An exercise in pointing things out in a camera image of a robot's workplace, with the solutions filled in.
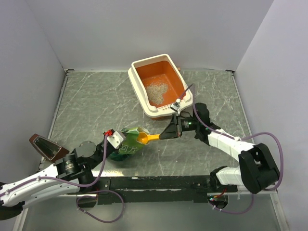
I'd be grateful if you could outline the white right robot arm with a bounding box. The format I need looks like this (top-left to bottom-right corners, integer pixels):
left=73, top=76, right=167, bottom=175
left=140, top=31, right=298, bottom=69
left=159, top=102, right=282, bottom=194

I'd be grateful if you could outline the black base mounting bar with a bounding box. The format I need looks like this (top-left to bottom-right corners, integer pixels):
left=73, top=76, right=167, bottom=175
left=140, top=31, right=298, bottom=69
left=77, top=175, right=238, bottom=208

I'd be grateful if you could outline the green cat litter bag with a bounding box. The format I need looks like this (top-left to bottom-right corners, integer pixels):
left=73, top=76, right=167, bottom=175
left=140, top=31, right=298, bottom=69
left=108, top=127, right=150, bottom=161

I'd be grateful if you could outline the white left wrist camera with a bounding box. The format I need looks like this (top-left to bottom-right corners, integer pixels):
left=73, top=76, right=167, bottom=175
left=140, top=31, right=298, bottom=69
left=104, top=129, right=126, bottom=149

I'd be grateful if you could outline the orange and cream litter box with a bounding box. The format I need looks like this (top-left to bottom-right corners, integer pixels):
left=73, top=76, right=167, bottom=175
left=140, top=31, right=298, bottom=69
left=128, top=54, right=193, bottom=119

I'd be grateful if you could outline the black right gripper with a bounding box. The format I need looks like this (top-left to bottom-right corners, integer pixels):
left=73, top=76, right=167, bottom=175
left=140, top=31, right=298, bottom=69
left=159, top=113, right=200, bottom=140

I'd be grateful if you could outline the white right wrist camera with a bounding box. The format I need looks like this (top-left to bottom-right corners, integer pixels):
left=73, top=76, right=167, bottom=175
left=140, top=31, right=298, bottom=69
left=170, top=98, right=183, bottom=115

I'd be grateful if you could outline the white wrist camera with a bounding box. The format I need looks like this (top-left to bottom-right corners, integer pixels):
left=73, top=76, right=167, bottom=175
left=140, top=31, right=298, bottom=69
left=104, top=129, right=126, bottom=149
left=170, top=98, right=183, bottom=115

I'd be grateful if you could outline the brown black side object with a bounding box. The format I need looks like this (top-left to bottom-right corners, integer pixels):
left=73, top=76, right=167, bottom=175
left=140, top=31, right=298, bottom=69
left=29, top=134, right=69, bottom=163

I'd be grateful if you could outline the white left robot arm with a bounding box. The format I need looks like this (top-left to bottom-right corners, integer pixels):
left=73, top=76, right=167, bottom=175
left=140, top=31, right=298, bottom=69
left=0, top=141, right=115, bottom=220

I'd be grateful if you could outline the yellow plastic litter scoop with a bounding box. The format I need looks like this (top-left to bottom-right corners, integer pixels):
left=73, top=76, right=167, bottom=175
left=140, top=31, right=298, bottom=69
left=136, top=132, right=159, bottom=145

